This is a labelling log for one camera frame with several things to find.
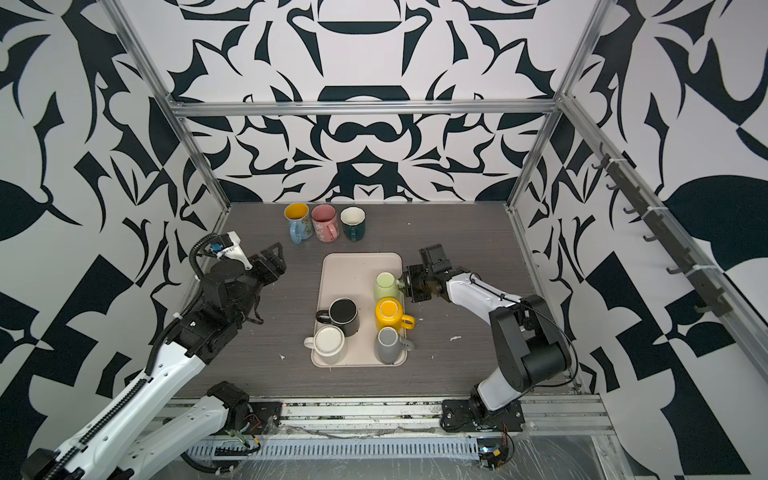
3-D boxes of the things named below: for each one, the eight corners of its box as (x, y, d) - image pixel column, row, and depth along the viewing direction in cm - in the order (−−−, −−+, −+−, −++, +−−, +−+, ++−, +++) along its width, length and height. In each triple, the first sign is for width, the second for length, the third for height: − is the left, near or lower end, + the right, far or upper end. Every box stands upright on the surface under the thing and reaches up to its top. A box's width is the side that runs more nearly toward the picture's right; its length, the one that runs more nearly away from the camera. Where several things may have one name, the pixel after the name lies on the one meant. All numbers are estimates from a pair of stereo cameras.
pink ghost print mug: (313, 248, 108) (307, 228, 99) (318, 225, 115) (312, 204, 106) (337, 248, 108) (333, 228, 100) (340, 225, 115) (337, 204, 106)
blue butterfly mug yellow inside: (293, 249, 108) (286, 230, 100) (290, 223, 115) (283, 204, 107) (316, 244, 109) (311, 225, 101) (311, 219, 117) (306, 200, 109)
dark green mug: (341, 250, 109) (338, 230, 100) (344, 226, 116) (341, 206, 107) (364, 250, 109) (362, 230, 100) (365, 226, 116) (364, 206, 107)
